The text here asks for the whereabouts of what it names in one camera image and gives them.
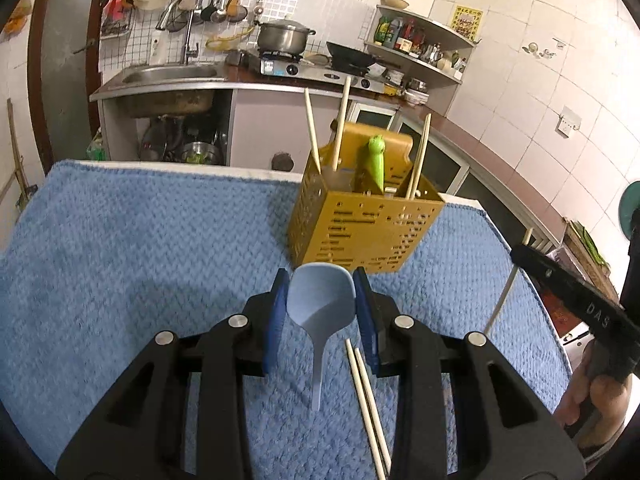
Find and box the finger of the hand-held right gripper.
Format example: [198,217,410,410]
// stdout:
[510,243,569,297]

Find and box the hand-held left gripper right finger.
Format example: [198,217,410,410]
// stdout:
[352,267,587,480]

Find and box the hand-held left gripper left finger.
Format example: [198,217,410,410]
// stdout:
[55,267,291,480]

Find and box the wooden chopstick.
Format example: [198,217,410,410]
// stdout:
[353,347,392,472]
[404,113,432,200]
[482,227,534,334]
[332,75,353,171]
[304,87,322,174]

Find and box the light blue plastic spoon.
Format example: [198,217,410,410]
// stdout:
[285,262,357,411]

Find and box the yellow perforated utensil holder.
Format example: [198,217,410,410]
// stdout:
[287,120,446,274]

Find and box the green frog handle fork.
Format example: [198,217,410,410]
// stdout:
[354,133,387,197]

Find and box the person's right hand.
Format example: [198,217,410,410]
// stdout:
[551,344,631,460]

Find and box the wooden crate with greens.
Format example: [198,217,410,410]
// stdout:
[559,219,617,302]

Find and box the long glass cabinet door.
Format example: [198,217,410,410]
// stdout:
[467,169,557,247]

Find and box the chopstick pair on towel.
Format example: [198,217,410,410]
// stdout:
[344,338,389,480]

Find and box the blue textured towel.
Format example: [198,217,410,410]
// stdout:
[0,159,574,480]

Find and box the wide glass cabinet door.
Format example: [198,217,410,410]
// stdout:
[399,114,472,197]

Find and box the metal bowl with vegetables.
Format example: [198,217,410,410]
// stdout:
[179,142,222,166]

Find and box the small glass cabinet door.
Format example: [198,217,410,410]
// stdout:
[349,104,399,134]

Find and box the stack of plates and bowls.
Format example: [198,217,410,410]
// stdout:
[384,66,431,107]

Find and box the grey corner shelf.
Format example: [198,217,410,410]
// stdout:
[363,4,476,87]

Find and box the green plastic bottle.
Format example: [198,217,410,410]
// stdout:
[87,129,106,162]

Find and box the steel gas stove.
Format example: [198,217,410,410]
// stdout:
[244,50,387,93]

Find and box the row of condiment bottles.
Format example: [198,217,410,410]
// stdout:
[373,14,469,72]

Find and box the black wok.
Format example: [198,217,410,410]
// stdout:
[325,41,379,69]

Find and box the steel kitchen sink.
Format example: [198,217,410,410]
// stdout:
[89,63,229,102]

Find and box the steel cooking pot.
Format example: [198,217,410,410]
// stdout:
[252,18,317,57]

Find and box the chrome faucet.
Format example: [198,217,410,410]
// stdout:
[155,0,200,66]

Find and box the wooden stick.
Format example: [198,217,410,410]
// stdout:
[5,98,27,212]

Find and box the brown framed door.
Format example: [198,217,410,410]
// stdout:
[27,0,120,162]

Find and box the orange plastic bag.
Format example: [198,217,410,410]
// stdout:
[2,0,32,34]

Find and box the white wall socket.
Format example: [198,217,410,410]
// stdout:
[555,106,584,139]

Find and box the wall hook sticker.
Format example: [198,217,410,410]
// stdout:
[522,37,571,60]

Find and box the yellow wall poster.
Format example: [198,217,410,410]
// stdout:
[451,4,484,40]

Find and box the wire basket with gloves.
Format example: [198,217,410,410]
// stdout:
[99,0,137,39]

